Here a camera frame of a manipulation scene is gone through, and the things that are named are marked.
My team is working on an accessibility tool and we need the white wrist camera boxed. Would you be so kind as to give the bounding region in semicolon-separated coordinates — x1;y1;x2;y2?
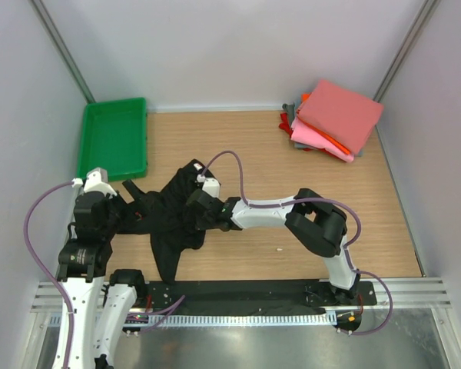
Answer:
197;175;221;198
71;168;118;198

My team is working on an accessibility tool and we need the aluminium frame rail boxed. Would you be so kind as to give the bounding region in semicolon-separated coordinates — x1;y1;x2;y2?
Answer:
30;277;452;313

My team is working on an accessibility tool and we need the white slotted cable duct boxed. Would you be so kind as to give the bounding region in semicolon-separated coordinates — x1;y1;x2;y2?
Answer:
48;313;337;328

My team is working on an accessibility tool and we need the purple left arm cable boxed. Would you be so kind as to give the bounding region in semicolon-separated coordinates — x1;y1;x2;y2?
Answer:
22;180;185;369

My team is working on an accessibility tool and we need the folded light pink t shirt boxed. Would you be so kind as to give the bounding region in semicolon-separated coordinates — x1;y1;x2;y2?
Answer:
291;118;354;162

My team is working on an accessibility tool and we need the folded salmon pink t shirt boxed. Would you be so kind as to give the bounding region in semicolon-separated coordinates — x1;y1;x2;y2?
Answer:
297;79;384;155

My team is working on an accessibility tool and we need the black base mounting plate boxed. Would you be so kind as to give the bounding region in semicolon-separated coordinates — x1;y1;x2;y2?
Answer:
146;279;377;311

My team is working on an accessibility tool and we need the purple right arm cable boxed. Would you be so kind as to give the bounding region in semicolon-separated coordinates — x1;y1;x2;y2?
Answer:
201;150;393;337

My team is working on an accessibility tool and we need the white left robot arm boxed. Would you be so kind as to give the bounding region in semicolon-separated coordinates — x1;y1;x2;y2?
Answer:
53;173;148;368

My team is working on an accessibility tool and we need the black t shirt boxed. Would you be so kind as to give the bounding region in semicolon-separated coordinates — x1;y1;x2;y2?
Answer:
118;158;206;284

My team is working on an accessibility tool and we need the folded grey t shirt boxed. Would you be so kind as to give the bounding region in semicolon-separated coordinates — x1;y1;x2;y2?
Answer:
282;101;301;120

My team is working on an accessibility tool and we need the right aluminium corner post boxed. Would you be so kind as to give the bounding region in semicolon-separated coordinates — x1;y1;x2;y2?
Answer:
372;0;441;105

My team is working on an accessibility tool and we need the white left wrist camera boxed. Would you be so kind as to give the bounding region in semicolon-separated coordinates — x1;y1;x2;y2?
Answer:
71;168;118;198

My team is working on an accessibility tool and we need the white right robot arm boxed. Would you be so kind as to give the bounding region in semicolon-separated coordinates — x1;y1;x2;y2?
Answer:
187;188;360;304

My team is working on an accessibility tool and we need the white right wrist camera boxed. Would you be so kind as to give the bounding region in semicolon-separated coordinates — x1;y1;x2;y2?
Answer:
197;175;221;198

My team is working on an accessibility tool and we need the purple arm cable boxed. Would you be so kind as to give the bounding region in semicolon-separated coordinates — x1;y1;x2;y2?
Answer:
22;180;185;369
201;150;393;337

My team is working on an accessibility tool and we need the folded orange t shirt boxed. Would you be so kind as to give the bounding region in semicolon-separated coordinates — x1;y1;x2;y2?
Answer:
300;93;351;155

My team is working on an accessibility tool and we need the aluminium corner post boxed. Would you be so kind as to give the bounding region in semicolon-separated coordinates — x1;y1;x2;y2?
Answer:
29;0;96;104
372;0;441;105

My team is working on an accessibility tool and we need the left aluminium corner post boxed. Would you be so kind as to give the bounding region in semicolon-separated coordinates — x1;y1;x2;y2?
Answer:
29;0;96;104

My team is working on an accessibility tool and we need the folded red t shirt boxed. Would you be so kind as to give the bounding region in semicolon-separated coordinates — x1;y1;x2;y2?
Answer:
278;112;293;138

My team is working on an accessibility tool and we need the green plastic bin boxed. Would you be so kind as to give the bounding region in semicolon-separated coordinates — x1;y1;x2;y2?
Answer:
76;98;148;181

